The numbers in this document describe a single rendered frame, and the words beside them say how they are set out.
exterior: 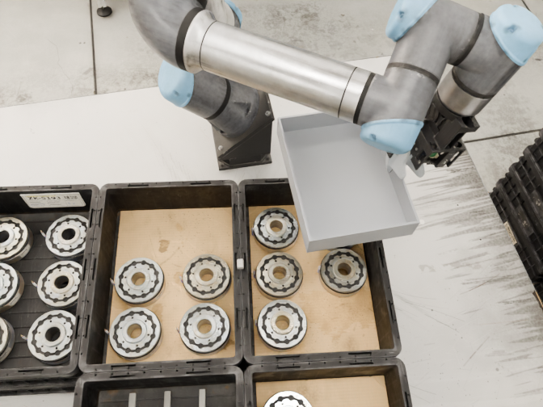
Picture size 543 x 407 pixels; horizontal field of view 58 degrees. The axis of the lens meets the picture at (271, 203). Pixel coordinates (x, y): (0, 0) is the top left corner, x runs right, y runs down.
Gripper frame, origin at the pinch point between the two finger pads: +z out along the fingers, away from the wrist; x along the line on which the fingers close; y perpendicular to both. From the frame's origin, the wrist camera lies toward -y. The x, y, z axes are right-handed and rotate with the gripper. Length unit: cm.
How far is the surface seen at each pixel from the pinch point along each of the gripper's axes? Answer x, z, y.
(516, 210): 95, 60, -14
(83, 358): -58, 30, 17
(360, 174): -4.8, 4.3, -0.9
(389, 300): -1.3, 16.5, 21.1
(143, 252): -44, 37, -6
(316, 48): 67, 95, -138
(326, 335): -10.7, 29.1, 22.6
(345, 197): -9.2, 5.4, 3.1
